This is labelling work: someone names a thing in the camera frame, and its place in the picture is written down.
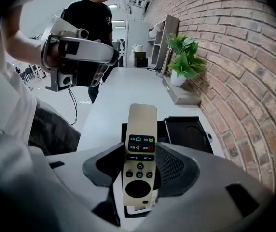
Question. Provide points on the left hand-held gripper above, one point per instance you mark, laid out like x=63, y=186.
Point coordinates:
x=60, y=28

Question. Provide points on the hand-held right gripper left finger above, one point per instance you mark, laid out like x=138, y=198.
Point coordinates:
x=75, y=178

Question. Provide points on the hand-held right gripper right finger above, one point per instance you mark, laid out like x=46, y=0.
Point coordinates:
x=212, y=190

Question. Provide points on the black box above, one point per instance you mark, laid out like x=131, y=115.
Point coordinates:
x=188, y=134

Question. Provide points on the beige remote control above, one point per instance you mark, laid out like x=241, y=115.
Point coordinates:
x=141, y=122

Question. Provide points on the person's left forearm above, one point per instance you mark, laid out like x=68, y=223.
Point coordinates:
x=24, y=47

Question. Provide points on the person's left hand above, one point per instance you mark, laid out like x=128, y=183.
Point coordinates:
x=53, y=55

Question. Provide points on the white round container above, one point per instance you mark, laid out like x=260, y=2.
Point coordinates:
x=138, y=48

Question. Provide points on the black desk organizer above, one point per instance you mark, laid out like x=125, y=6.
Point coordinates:
x=140, y=59

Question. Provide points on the white cabinet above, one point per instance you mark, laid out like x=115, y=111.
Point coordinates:
x=138, y=33

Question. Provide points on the dark camouflage trousers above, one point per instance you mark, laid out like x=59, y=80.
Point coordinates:
x=51, y=129

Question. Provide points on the silver desk lamp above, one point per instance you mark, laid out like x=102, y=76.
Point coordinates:
x=155, y=30

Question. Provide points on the grey shelf unit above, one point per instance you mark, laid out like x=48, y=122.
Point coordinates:
x=169, y=25

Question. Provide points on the green potted plant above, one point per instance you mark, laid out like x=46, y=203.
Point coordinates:
x=186, y=62

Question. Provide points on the white printed t-shirt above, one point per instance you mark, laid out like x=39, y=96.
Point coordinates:
x=5, y=100

